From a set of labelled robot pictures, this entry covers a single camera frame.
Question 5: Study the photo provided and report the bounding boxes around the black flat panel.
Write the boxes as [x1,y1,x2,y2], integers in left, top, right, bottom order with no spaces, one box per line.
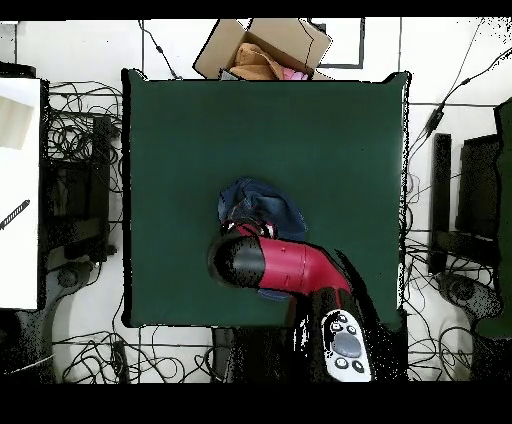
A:
[455,133,502,241]

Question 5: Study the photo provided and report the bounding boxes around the dark green table cloth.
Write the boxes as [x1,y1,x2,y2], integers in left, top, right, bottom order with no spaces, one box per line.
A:
[121,68,413,329]

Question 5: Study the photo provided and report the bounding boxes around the tangled black cables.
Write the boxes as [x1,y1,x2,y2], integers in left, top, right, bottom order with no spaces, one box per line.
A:
[44,80,124,195]
[51,327,213,383]

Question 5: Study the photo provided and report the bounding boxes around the black ribbed strip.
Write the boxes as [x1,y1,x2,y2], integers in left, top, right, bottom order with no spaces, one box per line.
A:
[0,198,32,232]

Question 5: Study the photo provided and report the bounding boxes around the black upright bar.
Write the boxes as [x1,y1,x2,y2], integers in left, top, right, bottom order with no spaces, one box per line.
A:
[428,133,453,276]

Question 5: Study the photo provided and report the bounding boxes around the slim black power strip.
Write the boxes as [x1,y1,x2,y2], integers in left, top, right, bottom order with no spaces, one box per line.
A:
[111,339,130,383]

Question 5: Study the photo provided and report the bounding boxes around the black cable with inline switch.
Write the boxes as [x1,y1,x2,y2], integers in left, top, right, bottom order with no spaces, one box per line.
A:
[137,18,182,81]

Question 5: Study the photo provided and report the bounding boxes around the black power adapter cable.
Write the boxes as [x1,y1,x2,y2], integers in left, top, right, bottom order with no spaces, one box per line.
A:
[405,46,512,169]

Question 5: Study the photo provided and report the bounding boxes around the grey chair base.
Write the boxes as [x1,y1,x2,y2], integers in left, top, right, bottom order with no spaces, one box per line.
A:
[46,259,97,309]

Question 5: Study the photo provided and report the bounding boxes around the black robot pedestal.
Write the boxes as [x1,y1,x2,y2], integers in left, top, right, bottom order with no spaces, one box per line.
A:
[211,326,321,383]

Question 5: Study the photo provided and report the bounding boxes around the orange towel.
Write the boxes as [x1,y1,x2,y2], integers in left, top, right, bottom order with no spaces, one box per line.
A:
[228,42,283,81]

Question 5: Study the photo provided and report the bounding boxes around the beige box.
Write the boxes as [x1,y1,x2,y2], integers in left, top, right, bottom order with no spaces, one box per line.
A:
[0,95,34,151]

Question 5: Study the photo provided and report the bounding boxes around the brown cardboard box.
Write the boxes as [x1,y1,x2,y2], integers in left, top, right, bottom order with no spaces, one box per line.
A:
[192,17,333,81]

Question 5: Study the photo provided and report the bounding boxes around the white desk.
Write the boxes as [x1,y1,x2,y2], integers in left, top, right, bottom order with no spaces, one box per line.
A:
[0,77,42,310]

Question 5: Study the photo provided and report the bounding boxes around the pink cloth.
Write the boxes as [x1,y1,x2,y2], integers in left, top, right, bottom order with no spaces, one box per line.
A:
[281,66,311,81]

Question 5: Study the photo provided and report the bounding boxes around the black metal stand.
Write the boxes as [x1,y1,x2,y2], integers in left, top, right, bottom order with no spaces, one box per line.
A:
[39,115,114,263]

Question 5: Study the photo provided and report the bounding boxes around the blue denim jeans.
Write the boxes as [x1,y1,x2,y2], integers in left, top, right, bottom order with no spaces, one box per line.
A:
[216,176,309,302]

